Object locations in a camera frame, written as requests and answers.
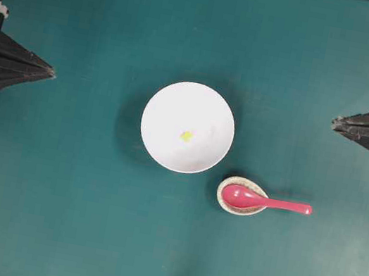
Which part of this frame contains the yellow hexagonal prism block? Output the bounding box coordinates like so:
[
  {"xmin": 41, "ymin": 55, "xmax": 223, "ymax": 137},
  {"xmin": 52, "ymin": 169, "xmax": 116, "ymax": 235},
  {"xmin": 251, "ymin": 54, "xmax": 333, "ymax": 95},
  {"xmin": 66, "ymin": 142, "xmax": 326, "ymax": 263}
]
[{"xmin": 180, "ymin": 131, "xmax": 194, "ymax": 143}]

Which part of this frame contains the green table mat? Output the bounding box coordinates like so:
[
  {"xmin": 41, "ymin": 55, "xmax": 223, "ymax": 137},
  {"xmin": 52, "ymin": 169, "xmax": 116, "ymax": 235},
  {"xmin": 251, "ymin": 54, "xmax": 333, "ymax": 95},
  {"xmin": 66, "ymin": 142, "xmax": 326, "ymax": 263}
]
[{"xmin": 0, "ymin": 0, "xmax": 369, "ymax": 276}]

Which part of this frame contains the white round bowl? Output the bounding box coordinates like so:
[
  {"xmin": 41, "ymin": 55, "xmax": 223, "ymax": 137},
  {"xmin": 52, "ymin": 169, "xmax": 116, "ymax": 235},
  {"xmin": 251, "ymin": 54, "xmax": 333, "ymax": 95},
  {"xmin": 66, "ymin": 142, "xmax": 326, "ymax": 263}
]
[{"xmin": 140, "ymin": 82, "xmax": 235, "ymax": 174}]

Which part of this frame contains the speckled ceramic spoon rest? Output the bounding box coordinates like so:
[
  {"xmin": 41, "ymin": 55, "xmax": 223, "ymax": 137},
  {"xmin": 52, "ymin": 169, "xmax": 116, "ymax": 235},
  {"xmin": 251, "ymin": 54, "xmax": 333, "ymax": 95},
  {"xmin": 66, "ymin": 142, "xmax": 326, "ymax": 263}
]
[{"xmin": 216, "ymin": 176, "xmax": 268, "ymax": 216}]

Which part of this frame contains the pink ceramic spoon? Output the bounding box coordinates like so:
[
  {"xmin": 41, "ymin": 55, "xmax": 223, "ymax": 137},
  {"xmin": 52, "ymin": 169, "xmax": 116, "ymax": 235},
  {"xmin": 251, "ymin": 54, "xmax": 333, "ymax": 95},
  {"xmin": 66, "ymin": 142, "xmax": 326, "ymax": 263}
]
[{"xmin": 221, "ymin": 184, "xmax": 313, "ymax": 215}]

